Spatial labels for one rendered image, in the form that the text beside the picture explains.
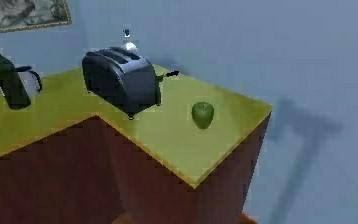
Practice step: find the green apple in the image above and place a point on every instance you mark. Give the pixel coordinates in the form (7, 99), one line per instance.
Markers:
(202, 115)

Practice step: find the brown cabinet with green worktop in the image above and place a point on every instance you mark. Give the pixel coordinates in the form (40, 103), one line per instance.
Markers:
(153, 140)

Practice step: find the black toaster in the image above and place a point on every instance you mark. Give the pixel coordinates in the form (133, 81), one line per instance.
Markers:
(123, 80)

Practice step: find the clear bottle with dark cap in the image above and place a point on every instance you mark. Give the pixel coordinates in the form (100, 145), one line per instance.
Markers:
(129, 45)

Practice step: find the dark green bottle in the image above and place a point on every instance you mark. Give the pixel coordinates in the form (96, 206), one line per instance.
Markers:
(10, 83)

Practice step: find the gold framed wall picture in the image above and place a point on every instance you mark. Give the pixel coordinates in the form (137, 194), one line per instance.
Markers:
(23, 13)

